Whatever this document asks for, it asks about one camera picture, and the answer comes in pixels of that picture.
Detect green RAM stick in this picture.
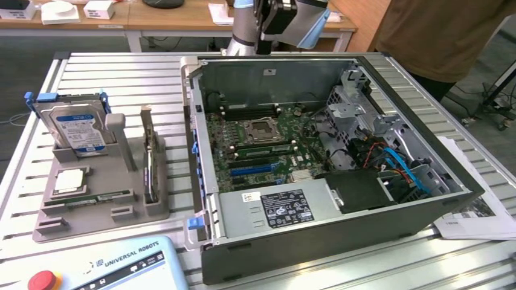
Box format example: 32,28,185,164
48,190,133,208
234,143,294,159

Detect RAM slot white clips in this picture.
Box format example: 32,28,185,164
220,109,282,117
220,102,281,109
229,139,297,151
230,147,300,159

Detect white paper stack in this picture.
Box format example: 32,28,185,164
206,2,236,27

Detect wooden cabinet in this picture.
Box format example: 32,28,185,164
326,0,390,53

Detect black round object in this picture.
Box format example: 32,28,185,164
141,0,185,9

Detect silver perforated drive cage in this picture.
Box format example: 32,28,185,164
324,68,388,146

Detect silver CPU socket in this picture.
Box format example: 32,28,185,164
240,116,284,144

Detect green motherboard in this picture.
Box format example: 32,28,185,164
205,104,336,194

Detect white labelled cardboard box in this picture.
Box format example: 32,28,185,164
82,0,117,21
0,0,40,21

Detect person trunk brown shirt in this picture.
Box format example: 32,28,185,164
374,0,516,103

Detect blue card retainer bar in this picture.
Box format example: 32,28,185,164
188,126,202,194

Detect white box round dish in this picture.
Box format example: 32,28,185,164
40,0,81,25

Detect long black expansion slot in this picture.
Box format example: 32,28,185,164
228,159,270,170

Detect blue expansion slot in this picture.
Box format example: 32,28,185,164
229,164,272,178

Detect hard disk blue label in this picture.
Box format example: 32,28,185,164
32,101,112,158

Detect blue disk caddy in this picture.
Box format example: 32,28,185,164
22,88,113,121

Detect black wheeled stand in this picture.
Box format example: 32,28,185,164
462,60,516,131

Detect silver disk bay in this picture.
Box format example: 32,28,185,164
370,114,456,197

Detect grey power supply unit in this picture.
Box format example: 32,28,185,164
217,178,345,239

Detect grey parts rack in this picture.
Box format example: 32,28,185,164
32,104,170,244

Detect silver CPU chip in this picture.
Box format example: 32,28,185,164
53,168,90,194

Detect black open PC case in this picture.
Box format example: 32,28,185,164
178,51,486,286

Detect printed paper sheets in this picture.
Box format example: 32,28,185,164
433,135,516,242

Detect light blue teach pendant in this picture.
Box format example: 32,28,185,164
0,234,190,290

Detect red emergency stop button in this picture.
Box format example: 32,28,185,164
26,270,64,290

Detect wooden desk white frame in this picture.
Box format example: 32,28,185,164
0,0,358,53

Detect black wire loop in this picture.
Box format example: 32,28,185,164
321,129,356,166

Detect thin red wire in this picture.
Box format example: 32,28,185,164
361,141,384,169

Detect blue flat wire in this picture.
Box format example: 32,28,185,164
381,146,429,192

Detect orange red wire bundle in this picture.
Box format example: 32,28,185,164
378,169,416,185

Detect grey floor cable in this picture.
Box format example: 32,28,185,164
0,113,29,125

